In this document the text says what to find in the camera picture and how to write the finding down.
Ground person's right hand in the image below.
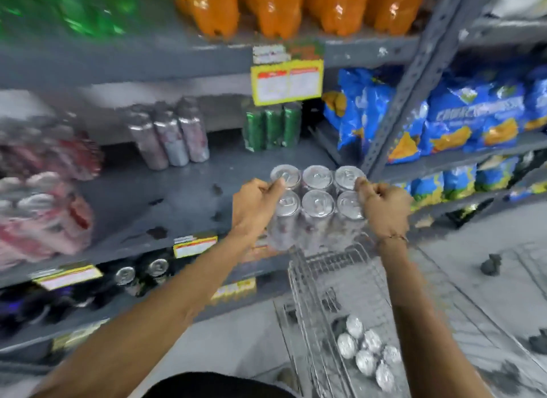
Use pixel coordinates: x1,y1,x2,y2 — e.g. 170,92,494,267
355,177,414,241

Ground person's left hand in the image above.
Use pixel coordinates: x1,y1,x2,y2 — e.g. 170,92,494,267
231,178,286,237

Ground six-pack of silver cans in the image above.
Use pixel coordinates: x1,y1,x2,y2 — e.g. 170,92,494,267
337,314,403,393
266,164,371,253

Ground person's left forearm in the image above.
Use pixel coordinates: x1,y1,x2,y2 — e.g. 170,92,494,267
32,228,275,398

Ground person's right forearm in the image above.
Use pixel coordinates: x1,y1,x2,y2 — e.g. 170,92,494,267
376,236,495,398

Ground green drink can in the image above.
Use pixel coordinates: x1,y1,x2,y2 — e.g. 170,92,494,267
281,102,303,149
264,105,285,151
242,107,266,153

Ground row of blue-green snack bags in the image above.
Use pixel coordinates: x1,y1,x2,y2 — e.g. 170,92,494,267
393,153,547,212

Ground grey metal shelf rack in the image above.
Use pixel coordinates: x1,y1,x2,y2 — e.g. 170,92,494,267
0,0,475,368
363,0,547,232

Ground tall silver pink can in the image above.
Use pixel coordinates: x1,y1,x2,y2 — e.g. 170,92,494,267
153,107,190,168
124,110,170,172
176,98,211,163

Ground yellow white shelf price label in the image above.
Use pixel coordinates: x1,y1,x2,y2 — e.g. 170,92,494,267
32,263,104,292
50,320,109,353
173,235,219,260
209,277,257,304

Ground large yellow price tag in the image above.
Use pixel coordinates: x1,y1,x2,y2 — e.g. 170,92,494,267
250,59,325,107

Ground row of blue chip bags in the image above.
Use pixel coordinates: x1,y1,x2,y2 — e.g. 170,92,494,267
322,66,547,166

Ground small white shelf label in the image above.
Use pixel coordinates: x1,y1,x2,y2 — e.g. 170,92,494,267
252,44,292,65

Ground dark can with silver top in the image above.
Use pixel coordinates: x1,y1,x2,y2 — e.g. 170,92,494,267
147,258,172,287
114,265,144,298

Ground orange soda bottle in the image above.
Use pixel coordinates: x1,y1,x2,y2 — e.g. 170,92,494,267
173,0,240,39
305,0,375,37
243,0,307,40
365,0,431,36

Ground person's black shirt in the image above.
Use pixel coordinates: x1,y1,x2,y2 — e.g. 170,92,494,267
143,371,301,398

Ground wrapped pack of red cans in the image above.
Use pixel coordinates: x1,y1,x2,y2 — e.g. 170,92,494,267
0,119,106,183
0,172,95,271

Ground pack of dark purple cans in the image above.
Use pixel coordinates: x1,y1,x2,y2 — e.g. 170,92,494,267
0,282,113,339

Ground row of green soda bottles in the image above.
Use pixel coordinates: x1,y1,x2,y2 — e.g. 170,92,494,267
0,0,144,40

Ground wire shopping cart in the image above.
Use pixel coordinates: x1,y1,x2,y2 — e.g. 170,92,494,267
273,239,545,398

